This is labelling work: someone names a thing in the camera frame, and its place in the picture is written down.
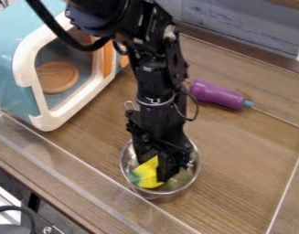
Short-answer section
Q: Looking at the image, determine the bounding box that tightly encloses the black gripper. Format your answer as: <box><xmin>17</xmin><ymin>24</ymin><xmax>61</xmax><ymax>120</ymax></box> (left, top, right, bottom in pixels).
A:
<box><xmin>126</xmin><ymin>97</ymin><xmax>193</xmax><ymax>183</ymax></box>

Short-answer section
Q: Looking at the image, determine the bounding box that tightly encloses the yellow toy banana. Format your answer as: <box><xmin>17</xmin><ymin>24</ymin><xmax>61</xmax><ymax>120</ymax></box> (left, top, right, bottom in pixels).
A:
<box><xmin>129</xmin><ymin>156</ymin><xmax>164</xmax><ymax>188</ymax></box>

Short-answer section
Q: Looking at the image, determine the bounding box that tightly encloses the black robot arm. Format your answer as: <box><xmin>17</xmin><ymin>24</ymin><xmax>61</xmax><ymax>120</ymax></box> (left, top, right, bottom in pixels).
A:
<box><xmin>67</xmin><ymin>0</ymin><xmax>193</xmax><ymax>182</ymax></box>

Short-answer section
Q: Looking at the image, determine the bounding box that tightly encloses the silver metal pot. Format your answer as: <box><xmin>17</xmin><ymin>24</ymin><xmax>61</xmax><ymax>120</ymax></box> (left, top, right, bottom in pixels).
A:
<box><xmin>119</xmin><ymin>100</ymin><xmax>202</xmax><ymax>200</ymax></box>

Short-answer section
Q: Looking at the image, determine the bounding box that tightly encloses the purple toy eggplant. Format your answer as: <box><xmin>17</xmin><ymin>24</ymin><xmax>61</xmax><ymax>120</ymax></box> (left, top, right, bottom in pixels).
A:
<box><xmin>190</xmin><ymin>79</ymin><xmax>254</xmax><ymax>110</ymax></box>

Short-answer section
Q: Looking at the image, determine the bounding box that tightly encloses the clear acrylic barrier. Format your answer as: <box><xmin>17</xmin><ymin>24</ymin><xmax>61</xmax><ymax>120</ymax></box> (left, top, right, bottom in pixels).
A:
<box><xmin>0</xmin><ymin>110</ymin><xmax>201</xmax><ymax>234</ymax></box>

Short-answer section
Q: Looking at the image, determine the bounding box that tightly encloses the blue toy microwave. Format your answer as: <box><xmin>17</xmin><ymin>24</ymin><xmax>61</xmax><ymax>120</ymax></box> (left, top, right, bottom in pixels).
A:
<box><xmin>0</xmin><ymin>0</ymin><xmax>129</xmax><ymax>132</ymax></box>

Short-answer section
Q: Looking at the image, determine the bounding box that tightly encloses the black cable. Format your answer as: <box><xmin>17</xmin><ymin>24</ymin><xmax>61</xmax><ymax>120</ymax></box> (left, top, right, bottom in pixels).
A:
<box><xmin>25</xmin><ymin>0</ymin><xmax>113</xmax><ymax>52</ymax></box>

